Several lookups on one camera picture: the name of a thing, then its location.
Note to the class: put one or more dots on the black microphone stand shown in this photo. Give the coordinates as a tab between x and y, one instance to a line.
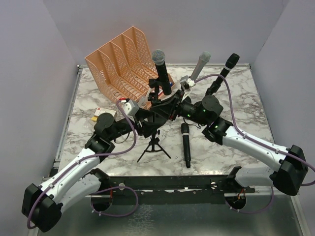
153	95

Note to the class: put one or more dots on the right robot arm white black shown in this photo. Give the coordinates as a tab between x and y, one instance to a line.
283	168

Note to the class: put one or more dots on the black microphone silver grille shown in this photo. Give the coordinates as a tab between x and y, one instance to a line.
158	57

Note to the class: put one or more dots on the black mounting base bar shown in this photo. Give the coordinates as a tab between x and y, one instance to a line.
170	190

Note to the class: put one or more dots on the small black tripod stand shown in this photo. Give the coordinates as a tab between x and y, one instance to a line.
153	145

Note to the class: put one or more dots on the black microphone grey band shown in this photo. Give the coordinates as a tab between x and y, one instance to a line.
229	65

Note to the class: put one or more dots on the aluminium frame rail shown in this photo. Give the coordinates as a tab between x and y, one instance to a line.
57	158

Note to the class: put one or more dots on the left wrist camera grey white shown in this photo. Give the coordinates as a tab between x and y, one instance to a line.
129	107

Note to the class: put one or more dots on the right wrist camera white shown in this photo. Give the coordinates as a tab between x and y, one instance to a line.
186	85

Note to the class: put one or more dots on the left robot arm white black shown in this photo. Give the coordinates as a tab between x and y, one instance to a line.
44	204

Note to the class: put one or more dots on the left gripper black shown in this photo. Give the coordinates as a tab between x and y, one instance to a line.
140	123

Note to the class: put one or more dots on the peach plastic file organizer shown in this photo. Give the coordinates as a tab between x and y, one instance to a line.
123	66

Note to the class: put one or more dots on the black microphone white band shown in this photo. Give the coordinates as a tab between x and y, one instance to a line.
186	144

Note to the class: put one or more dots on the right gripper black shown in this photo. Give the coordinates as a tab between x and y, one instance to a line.
176	105

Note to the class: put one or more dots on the white remote red button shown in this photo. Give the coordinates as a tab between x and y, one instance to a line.
99	111

